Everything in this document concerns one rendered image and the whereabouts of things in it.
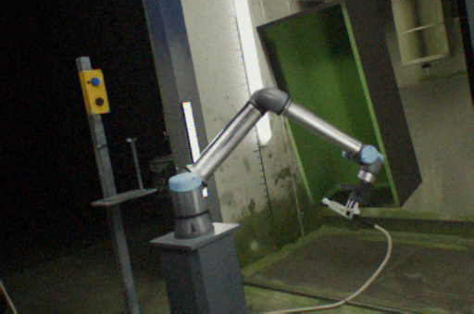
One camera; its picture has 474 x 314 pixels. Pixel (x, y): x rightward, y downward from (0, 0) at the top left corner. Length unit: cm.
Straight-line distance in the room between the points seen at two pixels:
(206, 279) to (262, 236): 145
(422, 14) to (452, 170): 113
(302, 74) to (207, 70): 64
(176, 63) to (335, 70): 102
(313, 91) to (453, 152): 115
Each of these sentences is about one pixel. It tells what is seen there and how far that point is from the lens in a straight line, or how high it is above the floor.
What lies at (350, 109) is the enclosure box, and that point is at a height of 103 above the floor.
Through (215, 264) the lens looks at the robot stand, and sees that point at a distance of 218.
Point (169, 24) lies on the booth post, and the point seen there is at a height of 178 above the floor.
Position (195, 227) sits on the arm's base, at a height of 68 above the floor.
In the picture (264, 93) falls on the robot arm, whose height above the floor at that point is 122.
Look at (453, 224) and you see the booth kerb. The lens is 362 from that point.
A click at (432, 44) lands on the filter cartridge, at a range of 374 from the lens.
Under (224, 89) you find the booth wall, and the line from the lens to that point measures 336.
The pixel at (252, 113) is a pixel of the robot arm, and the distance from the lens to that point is 239.
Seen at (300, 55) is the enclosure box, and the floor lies 144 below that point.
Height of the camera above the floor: 117
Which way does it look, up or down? 3 degrees down
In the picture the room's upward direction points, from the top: 11 degrees counter-clockwise
